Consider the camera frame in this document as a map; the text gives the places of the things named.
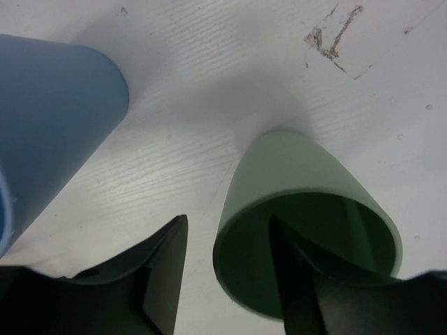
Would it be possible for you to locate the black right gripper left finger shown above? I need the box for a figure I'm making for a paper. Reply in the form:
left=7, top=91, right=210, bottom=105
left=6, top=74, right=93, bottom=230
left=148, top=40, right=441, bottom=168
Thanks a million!
left=1, top=214, right=188, bottom=334

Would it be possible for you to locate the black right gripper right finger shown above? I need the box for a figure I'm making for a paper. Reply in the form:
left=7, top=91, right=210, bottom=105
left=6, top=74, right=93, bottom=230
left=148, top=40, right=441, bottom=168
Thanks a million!
left=270, top=216, right=446, bottom=334

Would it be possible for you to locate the light green plastic cup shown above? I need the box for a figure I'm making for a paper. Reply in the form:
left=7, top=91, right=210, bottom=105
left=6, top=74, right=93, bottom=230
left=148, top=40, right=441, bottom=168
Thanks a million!
left=212, top=131, right=402, bottom=319

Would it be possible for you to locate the light blue plastic cup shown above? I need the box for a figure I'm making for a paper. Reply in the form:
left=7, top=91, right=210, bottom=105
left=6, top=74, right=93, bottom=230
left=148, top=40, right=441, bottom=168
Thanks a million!
left=1, top=35, right=129, bottom=253

